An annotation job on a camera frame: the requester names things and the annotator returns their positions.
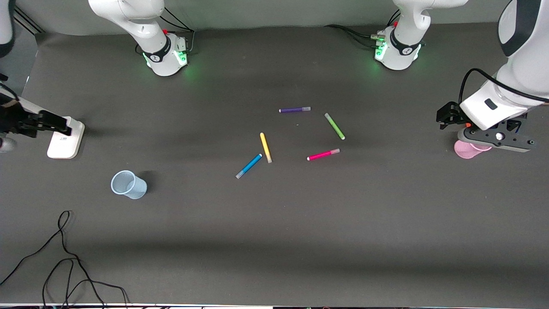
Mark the purple marker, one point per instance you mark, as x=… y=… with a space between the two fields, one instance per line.
x=294 y=110

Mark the yellow marker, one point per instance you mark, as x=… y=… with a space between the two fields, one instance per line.
x=265 y=147

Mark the white flat device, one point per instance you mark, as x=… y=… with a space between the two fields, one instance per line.
x=64 y=146

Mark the pink marker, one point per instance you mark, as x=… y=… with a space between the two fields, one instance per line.
x=321 y=155

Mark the blue marker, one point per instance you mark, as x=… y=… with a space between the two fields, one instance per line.
x=251 y=164

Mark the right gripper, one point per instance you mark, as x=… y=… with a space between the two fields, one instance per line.
x=12 y=119

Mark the translucent blue cup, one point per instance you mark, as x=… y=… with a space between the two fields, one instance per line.
x=135 y=189

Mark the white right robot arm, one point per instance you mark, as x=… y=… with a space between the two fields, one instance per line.
x=165 y=66

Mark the green marker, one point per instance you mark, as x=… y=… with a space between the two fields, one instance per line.
x=335 y=126

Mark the translucent pink cup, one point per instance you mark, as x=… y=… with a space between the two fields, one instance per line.
x=465 y=151

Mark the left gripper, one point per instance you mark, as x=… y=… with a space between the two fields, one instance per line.
x=449 y=114

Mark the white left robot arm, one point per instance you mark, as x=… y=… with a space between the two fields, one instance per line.
x=401 y=60

